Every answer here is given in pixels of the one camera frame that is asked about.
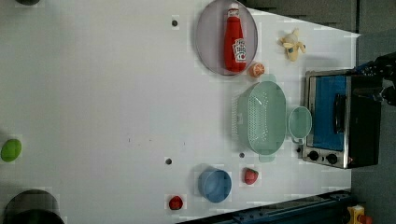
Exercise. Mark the peeled banana toy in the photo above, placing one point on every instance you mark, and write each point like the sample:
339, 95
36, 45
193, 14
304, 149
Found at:
293, 45

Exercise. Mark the black toaster oven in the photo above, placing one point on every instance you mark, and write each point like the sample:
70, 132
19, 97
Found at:
346, 114

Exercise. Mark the blue bowl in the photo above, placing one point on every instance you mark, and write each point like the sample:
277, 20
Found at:
214, 184

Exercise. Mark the orange slice toy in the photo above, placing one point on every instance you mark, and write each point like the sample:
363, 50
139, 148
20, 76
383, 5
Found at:
256, 70

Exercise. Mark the grey round plate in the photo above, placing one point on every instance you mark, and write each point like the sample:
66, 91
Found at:
210, 32

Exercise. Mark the small red tomato toy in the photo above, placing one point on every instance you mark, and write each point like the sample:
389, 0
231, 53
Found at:
175, 203

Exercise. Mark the green lime toy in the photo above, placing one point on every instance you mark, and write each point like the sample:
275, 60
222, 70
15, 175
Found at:
11, 150

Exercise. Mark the mint green mug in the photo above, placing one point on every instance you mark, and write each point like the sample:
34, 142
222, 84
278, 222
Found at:
300, 124

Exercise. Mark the mint green plastic strainer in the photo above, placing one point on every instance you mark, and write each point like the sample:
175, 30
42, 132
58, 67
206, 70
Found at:
259, 118

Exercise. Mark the red strawberry toy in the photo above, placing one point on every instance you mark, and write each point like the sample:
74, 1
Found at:
250, 176

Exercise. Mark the black cylinder post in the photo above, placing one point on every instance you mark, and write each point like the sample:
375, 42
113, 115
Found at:
34, 206

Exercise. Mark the red ketchup bottle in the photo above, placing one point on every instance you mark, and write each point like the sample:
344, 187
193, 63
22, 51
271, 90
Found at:
235, 50

